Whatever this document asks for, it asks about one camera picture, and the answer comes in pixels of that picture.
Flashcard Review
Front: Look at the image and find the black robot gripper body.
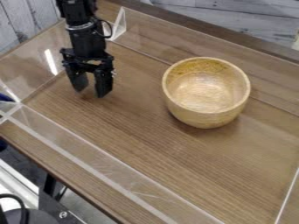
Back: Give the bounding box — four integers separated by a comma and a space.
60, 22, 115, 75

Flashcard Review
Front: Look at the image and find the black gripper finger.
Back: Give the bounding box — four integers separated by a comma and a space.
65, 65, 89, 92
94, 70, 113, 98

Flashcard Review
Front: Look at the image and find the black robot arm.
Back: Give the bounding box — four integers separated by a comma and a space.
56, 0, 115, 98

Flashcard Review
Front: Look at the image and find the light wooden bowl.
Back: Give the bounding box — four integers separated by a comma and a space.
161, 57, 251, 129

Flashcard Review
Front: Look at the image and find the blue object at edge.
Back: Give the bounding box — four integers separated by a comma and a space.
0, 93, 14, 102

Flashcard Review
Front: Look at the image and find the black table leg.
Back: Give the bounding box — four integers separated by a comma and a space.
42, 174, 57, 197

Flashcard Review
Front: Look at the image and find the black cable loop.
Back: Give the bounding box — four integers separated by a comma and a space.
0, 193, 30, 224

